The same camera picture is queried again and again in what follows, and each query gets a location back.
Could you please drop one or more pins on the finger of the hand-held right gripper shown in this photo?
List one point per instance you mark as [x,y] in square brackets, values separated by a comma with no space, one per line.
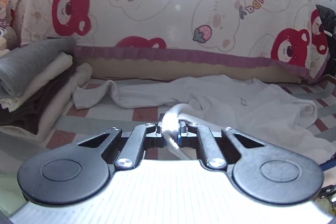
[329,162]
[329,192]

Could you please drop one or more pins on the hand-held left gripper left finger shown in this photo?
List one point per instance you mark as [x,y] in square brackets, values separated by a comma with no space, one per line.
[151,132]

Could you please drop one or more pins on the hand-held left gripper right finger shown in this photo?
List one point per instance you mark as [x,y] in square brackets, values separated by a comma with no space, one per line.
[183,134]

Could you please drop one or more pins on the white t-shirt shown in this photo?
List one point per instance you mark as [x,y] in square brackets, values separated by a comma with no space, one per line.
[223,98]

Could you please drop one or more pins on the stack of folded clothes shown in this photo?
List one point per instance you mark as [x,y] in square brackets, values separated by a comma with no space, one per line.
[36,108]
[65,92]

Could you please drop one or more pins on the plaid floor mat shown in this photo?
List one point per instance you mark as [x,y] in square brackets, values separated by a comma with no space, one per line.
[105,121]

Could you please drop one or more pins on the beige bed base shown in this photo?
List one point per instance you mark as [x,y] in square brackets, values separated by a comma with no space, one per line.
[157,69]

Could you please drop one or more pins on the cream folded garment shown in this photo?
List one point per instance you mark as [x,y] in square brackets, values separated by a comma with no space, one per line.
[50,74]

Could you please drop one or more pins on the bear printed bed cover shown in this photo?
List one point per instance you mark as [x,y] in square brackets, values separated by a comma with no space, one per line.
[170,16]

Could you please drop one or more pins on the grey folded garment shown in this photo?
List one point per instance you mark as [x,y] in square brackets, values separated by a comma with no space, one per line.
[26,64]

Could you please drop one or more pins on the black bag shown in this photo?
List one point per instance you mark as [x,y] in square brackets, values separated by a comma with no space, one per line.
[325,19]

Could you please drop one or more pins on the grey rabbit plush toy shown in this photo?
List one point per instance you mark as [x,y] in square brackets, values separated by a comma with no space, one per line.
[8,39]

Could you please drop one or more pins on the pink plush toy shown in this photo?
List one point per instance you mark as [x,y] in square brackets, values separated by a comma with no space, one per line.
[4,8]

